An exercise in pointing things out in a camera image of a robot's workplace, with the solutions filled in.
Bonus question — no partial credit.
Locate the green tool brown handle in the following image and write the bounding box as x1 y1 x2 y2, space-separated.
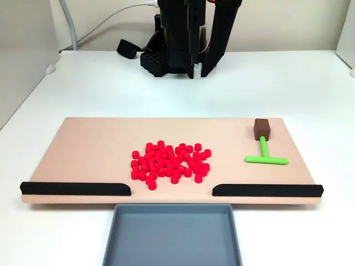
245 118 290 166

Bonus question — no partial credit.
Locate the black table clamp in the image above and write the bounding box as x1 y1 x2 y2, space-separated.
116 39 145 60

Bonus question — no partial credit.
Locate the narrow white side panel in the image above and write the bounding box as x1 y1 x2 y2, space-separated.
335 0 355 70

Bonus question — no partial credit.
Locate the beige flat board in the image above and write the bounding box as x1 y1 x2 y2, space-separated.
21 116 324 207

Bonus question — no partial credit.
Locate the large white side panel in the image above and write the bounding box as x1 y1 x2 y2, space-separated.
0 0 62 130

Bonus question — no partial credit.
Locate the grey square tray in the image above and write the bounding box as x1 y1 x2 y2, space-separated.
102 203 244 266

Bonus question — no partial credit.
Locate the red white black arm wire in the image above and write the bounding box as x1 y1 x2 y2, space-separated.
199 25 216 54

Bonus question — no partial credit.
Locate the white usb cable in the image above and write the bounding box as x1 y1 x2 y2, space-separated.
75 0 159 47

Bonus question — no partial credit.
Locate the thick grey cable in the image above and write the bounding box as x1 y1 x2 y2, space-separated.
58 0 79 52

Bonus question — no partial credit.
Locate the black foam rail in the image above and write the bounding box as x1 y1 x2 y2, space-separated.
211 183 324 198
19 181 132 197

